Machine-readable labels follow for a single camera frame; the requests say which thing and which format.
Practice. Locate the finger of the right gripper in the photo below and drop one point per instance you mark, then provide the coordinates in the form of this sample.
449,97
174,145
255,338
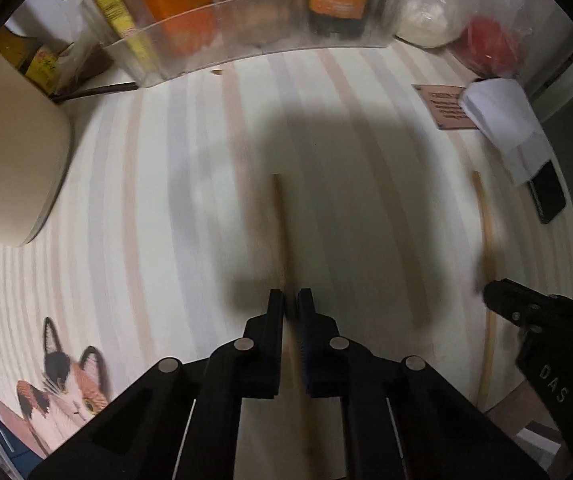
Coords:
511,299

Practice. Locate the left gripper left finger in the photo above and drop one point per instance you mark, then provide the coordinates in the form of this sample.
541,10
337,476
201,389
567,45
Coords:
179,420

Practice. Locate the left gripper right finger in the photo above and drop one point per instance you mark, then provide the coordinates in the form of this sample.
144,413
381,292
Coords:
402,420

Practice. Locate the long bamboo chopstick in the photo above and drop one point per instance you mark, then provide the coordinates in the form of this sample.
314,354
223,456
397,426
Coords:
306,424
487,267

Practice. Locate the black smartphone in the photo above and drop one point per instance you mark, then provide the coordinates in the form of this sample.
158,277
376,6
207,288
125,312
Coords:
547,193

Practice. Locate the white folded paper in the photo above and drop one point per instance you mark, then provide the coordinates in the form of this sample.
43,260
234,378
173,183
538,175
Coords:
500,109

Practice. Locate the brown card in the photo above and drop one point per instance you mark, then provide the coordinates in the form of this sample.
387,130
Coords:
442,102

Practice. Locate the striped cat tablecloth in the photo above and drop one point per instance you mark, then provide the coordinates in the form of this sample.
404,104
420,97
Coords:
163,242

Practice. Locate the red item in bag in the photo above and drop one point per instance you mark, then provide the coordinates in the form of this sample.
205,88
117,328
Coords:
487,49

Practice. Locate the white powder bag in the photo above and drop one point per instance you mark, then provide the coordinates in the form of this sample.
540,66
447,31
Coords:
431,24

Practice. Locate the beige ribbed utensil canister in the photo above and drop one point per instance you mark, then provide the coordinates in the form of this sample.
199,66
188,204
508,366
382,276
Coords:
36,141

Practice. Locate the yellow jar behind canister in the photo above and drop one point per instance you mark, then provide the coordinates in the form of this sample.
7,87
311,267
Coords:
43,70

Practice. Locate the clear plastic organizer tray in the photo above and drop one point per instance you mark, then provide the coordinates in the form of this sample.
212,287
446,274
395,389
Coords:
247,28

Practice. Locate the orange label bottle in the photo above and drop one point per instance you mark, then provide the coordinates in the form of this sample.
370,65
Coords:
176,0

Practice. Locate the yellow label bottle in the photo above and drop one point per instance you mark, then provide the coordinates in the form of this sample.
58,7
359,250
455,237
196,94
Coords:
118,35

